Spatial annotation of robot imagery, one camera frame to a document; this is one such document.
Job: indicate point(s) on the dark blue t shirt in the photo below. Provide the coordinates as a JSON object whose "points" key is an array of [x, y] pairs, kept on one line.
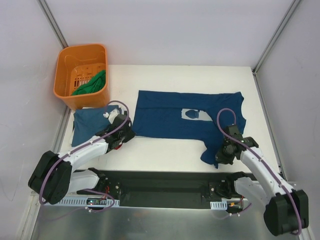
{"points": [[188, 116]]}

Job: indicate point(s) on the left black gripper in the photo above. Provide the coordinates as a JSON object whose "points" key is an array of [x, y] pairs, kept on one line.
{"points": [[127, 135]]}

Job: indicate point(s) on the folded light blue t shirt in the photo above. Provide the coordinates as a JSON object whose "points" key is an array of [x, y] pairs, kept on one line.
{"points": [[89, 121]]}

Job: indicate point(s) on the right slotted cable duct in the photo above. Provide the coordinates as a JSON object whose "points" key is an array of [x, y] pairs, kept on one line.
{"points": [[219, 205]]}

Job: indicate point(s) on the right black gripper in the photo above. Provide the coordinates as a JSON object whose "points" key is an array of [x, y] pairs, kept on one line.
{"points": [[222, 157]]}

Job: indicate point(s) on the left slotted cable duct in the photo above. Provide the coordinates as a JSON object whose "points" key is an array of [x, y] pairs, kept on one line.
{"points": [[91, 202]]}

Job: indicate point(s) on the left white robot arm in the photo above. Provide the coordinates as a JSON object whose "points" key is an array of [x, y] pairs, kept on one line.
{"points": [[57, 174]]}

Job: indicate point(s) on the orange plastic basket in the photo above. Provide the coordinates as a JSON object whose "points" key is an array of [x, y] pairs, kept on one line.
{"points": [[76, 66]]}

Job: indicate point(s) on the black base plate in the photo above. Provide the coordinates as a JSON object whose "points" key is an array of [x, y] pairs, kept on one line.
{"points": [[161, 189]]}

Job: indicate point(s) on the slotted cable duct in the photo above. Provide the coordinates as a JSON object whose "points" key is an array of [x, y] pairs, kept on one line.
{"points": [[219, 205], [91, 202]]}

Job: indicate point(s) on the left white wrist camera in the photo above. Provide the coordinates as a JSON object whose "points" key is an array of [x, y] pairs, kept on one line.
{"points": [[111, 116]]}

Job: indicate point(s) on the green t shirt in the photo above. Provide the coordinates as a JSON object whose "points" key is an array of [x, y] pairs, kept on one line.
{"points": [[95, 84]]}

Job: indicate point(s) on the aluminium rail frame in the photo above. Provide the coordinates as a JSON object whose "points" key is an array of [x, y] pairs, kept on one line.
{"points": [[55, 190]]}

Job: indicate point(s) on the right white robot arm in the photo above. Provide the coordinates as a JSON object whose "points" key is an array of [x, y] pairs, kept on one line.
{"points": [[284, 209]]}

